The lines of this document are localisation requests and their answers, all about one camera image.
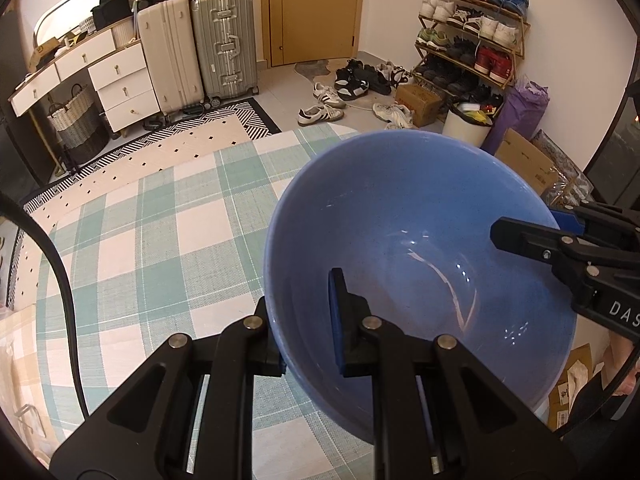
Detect wooden door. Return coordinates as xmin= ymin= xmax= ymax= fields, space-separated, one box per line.
xmin=260 ymin=0 xmax=362 ymax=67

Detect beige suitcase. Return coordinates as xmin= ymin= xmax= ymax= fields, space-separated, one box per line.
xmin=137 ymin=0 xmax=204 ymax=115

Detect white drawer cabinet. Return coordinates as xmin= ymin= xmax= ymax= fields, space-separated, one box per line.
xmin=89 ymin=42 xmax=160 ymax=132

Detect metal phone stand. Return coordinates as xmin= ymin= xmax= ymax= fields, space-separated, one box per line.
xmin=15 ymin=404 xmax=47 ymax=445

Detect white trash bin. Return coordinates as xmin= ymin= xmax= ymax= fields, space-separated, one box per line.
xmin=442 ymin=103 xmax=494 ymax=148

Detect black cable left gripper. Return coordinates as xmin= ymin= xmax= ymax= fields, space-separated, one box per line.
xmin=0 ymin=192 xmax=91 ymax=421

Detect beige checkered tablecloth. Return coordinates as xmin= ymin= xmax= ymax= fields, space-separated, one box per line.
xmin=1 ymin=304 xmax=58 ymax=468

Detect white dressing desk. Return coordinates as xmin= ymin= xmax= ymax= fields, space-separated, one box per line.
xmin=8 ymin=27 xmax=141 ymax=172

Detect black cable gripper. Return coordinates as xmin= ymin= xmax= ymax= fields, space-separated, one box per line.
xmin=0 ymin=192 xmax=91 ymax=421
xmin=554 ymin=343 xmax=640 ymax=436

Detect patterned floor rug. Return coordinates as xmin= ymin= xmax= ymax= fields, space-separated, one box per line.
xmin=34 ymin=114 xmax=267 ymax=324

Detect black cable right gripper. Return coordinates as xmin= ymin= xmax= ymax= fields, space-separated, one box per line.
xmin=554 ymin=343 xmax=640 ymax=436

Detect teal checkered tablecloth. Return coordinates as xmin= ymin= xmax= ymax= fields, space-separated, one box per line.
xmin=36 ymin=125 xmax=354 ymax=442

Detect purple bag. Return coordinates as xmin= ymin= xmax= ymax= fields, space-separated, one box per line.
xmin=482 ymin=78 xmax=550 ymax=154

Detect silver suitcase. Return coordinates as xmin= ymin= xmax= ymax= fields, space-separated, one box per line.
xmin=191 ymin=0 xmax=259 ymax=106

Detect dark blue bowl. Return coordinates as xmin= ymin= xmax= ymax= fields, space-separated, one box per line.
xmin=264 ymin=129 xmax=576 ymax=441

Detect woven laundry basket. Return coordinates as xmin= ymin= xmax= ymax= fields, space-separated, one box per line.
xmin=48 ymin=84 xmax=110 ymax=165

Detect cardboard box on floor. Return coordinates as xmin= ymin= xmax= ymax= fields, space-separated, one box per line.
xmin=495 ymin=128 xmax=560 ymax=195

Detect oval mirror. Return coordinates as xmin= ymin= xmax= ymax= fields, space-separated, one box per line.
xmin=32 ymin=0 xmax=100 ymax=47

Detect person right hand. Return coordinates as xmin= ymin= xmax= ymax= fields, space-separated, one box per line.
xmin=601 ymin=332 xmax=639 ymax=396

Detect shoe rack with shoes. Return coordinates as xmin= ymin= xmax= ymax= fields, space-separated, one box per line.
xmin=413 ymin=0 xmax=530 ymax=96

